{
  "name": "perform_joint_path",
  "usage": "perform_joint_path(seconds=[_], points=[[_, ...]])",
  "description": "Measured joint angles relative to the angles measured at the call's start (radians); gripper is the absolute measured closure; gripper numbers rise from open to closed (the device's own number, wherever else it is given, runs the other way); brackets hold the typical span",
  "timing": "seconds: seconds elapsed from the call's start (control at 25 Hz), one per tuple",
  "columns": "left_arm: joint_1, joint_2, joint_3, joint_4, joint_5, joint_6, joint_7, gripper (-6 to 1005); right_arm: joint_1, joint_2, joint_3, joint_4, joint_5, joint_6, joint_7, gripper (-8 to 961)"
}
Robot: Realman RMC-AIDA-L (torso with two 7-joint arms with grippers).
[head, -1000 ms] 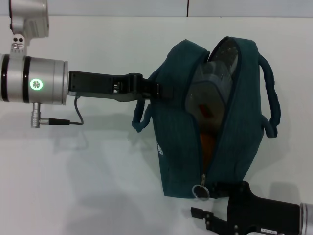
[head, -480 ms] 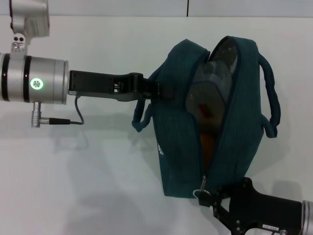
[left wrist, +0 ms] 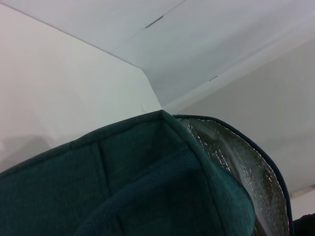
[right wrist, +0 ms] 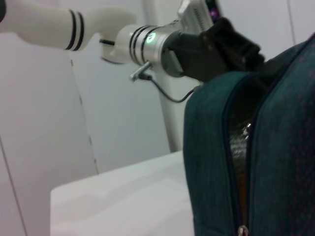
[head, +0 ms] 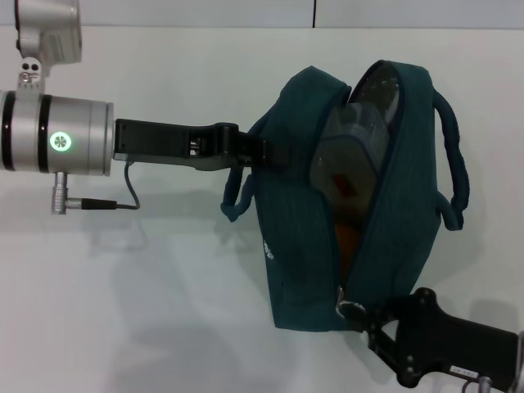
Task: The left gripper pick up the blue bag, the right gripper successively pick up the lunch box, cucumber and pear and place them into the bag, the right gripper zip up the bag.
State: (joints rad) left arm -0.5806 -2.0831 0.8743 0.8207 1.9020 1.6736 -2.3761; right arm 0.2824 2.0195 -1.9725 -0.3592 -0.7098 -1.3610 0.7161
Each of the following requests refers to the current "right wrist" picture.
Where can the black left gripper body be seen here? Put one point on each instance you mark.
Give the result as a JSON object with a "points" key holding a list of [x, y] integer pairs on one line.
{"points": [[211, 56]]}

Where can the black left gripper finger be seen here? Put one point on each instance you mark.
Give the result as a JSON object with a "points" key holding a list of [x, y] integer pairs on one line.
{"points": [[269, 71]]}

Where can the dark teal insulated lunch bag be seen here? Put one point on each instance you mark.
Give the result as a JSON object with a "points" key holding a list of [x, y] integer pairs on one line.
{"points": [[270, 159]]}

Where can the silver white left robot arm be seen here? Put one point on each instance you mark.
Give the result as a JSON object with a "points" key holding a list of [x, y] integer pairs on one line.
{"points": [[44, 22]]}

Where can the white vertical column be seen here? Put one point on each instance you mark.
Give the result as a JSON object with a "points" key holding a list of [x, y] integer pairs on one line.
{"points": [[172, 123]]}

